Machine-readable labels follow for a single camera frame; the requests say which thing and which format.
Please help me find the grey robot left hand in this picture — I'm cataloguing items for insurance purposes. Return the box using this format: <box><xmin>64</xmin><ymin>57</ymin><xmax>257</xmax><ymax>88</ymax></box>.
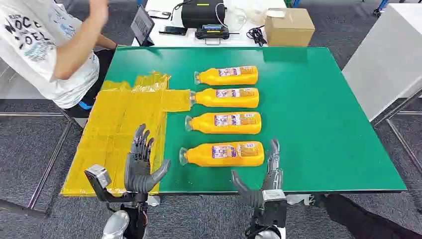
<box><xmin>123</xmin><ymin>123</ymin><xmax>171</xmax><ymax>194</ymax></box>

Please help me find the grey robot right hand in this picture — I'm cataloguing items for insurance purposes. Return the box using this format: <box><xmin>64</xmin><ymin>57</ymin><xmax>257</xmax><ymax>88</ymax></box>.
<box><xmin>230</xmin><ymin>138</ymin><xmax>284</xmax><ymax>209</ymax></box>

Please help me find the orange drink bottle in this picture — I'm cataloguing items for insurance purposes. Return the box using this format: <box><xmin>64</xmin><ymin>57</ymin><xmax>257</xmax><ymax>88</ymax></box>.
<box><xmin>190</xmin><ymin>87</ymin><xmax>260</xmax><ymax>109</ymax></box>
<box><xmin>194</xmin><ymin>65</ymin><xmax>259</xmax><ymax>87</ymax></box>
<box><xmin>179</xmin><ymin>141</ymin><xmax>265</xmax><ymax>168</ymax></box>
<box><xmin>184</xmin><ymin>112</ymin><xmax>262</xmax><ymax>135</ymax></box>

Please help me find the yellow plastic sheet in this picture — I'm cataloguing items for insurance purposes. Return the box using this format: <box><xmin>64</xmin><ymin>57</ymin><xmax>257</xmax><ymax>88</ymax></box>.
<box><xmin>60</xmin><ymin>71</ymin><xmax>194</xmax><ymax>198</ymax></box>

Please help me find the green table mat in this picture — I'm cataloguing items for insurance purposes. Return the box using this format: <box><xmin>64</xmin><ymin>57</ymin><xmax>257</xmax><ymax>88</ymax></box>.
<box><xmin>105</xmin><ymin>46</ymin><xmax>408</xmax><ymax>195</ymax></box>

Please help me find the white desk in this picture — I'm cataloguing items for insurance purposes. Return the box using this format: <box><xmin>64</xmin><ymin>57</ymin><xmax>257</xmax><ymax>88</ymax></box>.
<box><xmin>131</xmin><ymin>0</ymin><xmax>288</xmax><ymax>47</ymax></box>

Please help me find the black smartphone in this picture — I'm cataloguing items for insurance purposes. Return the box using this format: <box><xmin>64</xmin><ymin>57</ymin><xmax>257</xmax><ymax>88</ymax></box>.
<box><xmin>159</xmin><ymin>26</ymin><xmax>188</xmax><ymax>36</ymax></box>

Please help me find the dark tablet on stand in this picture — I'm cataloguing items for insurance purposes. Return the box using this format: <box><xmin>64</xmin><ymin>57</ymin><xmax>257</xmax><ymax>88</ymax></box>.
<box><xmin>130</xmin><ymin>4</ymin><xmax>156</xmax><ymax>47</ymax></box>

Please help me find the brown cardboard box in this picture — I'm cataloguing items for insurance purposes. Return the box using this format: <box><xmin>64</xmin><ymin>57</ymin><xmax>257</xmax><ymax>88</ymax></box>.
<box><xmin>264</xmin><ymin>7</ymin><xmax>316</xmax><ymax>47</ymax></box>

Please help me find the black handheld controller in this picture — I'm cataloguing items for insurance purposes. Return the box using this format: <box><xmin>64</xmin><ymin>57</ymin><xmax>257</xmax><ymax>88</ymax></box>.
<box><xmin>195</xmin><ymin>24</ymin><xmax>240</xmax><ymax>46</ymax></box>

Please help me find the person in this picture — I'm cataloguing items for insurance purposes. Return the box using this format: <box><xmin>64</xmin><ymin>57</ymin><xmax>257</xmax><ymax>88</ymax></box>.
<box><xmin>0</xmin><ymin>0</ymin><xmax>117</xmax><ymax>119</ymax></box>

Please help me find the smartphone with pale rim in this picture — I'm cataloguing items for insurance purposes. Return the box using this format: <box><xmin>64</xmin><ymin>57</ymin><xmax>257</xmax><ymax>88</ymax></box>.
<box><xmin>147</xmin><ymin>9</ymin><xmax>172</xmax><ymax>19</ymax></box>

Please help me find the white side table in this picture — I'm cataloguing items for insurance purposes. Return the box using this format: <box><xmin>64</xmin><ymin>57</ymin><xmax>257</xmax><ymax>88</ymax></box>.
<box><xmin>341</xmin><ymin>3</ymin><xmax>422</xmax><ymax>172</ymax></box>

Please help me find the clear plastic bag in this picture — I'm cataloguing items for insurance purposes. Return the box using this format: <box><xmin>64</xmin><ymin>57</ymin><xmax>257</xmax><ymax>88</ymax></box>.
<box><xmin>227</xmin><ymin>5</ymin><xmax>268</xmax><ymax>30</ymax></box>

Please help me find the black equipment case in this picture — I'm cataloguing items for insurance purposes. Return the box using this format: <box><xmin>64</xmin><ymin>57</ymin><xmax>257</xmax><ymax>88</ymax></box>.
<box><xmin>181</xmin><ymin>0</ymin><xmax>226</xmax><ymax>29</ymax></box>

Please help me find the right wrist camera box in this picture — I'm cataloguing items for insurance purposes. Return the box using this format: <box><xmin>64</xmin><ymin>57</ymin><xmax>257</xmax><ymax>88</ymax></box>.
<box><xmin>260</xmin><ymin>189</ymin><xmax>288</xmax><ymax>228</ymax></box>

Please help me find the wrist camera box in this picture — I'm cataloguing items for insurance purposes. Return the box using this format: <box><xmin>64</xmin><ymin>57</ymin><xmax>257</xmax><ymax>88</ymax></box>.
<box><xmin>84</xmin><ymin>164</ymin><xmax>112</xmax><ymax>189</ymax></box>
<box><xmin>260</xmin><ymin>189</ymin><xmax>288</xmax><ymax>228</ymax></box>

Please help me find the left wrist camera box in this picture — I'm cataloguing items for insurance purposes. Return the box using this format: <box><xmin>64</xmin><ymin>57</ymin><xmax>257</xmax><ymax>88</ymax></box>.
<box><xmin>84</xmin><ymin>164</ymin><xmax>112</xmax><ymax>189</ymax></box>

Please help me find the metal table frame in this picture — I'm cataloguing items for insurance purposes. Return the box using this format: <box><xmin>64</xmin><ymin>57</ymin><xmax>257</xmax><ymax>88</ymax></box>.
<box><xmin>0</xmin><ymin>111</ymin><xmax>83</xmax><ymax>219</ymax></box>

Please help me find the black coiled cable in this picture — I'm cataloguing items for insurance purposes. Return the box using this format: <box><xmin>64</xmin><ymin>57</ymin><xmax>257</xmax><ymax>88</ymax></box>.
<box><xmin>246</xmin><ymin>25</ymin><xmax>268</xmax><ymax>47</ymax></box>

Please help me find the white cable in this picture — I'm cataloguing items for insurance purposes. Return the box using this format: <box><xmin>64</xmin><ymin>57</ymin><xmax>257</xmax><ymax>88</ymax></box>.
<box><xmin>215</xmin><ymin>2</ymin><xmax>228</xmax><ymax>29</ymax></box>

